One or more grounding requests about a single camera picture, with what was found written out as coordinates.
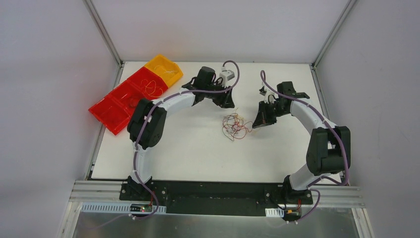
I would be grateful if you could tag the yellow plastic bin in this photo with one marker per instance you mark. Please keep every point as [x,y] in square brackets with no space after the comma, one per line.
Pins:
[166,69]

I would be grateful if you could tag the left controller board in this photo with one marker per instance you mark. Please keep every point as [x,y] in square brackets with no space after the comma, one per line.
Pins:
[141,208]

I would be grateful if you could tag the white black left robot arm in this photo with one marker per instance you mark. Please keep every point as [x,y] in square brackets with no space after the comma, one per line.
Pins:
[147,123]

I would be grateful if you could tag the red plastic bin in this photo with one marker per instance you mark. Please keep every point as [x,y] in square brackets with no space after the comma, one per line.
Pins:
[115,109]

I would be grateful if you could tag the controller board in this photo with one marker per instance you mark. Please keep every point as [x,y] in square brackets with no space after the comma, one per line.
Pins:
[141,208]
[291,215]

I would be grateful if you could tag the right controller board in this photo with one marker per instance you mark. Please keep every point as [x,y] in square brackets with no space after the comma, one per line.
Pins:
[291,215]

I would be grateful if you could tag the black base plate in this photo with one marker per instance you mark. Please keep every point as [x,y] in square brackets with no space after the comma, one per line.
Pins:
[214,198]

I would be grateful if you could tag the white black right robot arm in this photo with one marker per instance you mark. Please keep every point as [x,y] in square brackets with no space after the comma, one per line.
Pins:
[329,145]

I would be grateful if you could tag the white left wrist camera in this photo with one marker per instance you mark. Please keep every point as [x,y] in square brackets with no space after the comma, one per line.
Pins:
[225,75]

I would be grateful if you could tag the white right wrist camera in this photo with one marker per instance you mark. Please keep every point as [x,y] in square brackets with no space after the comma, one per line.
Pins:
[269,95]

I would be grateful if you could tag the aluminium frame rail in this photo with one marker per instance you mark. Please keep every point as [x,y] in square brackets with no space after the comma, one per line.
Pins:
[326,195]

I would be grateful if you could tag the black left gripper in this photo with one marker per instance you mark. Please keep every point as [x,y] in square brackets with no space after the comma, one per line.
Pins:
[222,93]

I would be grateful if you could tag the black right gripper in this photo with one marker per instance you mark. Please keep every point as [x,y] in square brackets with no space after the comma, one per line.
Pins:
[267,109]

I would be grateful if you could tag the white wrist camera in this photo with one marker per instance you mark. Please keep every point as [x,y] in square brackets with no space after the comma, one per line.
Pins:
[269,95]
[225,75]

